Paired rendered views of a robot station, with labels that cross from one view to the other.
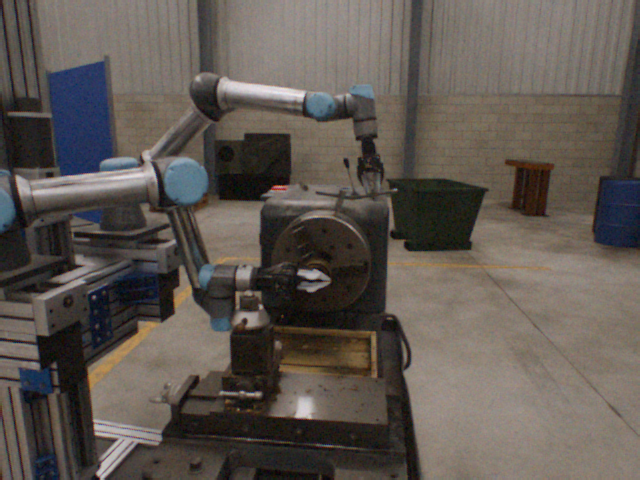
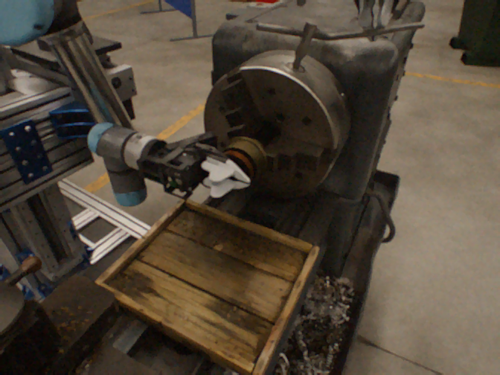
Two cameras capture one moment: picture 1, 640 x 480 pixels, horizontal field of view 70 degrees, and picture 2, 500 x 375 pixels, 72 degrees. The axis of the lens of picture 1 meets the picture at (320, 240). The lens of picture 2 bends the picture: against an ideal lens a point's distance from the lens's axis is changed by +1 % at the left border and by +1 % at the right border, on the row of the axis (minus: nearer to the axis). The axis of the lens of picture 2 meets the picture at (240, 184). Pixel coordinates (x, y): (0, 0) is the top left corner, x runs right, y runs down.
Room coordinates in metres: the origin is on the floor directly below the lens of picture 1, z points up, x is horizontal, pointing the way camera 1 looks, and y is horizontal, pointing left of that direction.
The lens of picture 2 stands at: (0.75, -0.20, 1.46)
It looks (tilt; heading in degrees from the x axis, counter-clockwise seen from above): 38 degrees down; 22
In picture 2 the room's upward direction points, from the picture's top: straight up
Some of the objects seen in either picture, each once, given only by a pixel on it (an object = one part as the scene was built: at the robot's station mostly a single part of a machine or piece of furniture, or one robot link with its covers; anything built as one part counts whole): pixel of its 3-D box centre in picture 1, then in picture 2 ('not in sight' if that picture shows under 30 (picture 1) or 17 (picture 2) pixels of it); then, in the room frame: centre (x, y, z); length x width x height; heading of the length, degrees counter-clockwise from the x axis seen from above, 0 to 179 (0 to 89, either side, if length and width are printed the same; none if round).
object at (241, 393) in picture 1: (254, 372); (45, 350); (0.86, 0.14, 0.99); 0.20 x 0.10 x 0.05; 174
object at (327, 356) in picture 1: (310, 356); (212, 270); (1.15, 0.02, 0.89); 0.36 x 0.30 x 0.04; 84
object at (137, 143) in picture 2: (247, 277); (145, 152); (1.23, 0.20, 1.08); 0.08 x 0.05 x 0.08; 173
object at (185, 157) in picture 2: (275, 280); (175, 165); (1.21, 0.13, 1.08); 0.12 x 0.09 x 0.08; 83
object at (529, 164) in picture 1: (525, 185); not in sight; (9.39, -4.20, 0.50); 1.61 x 0.44 x 1.00; 176
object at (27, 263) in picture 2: not in sight; (23, 271); (0.89, 0.13, 1.14); 0.04 x 0.02 x 0.02; 174
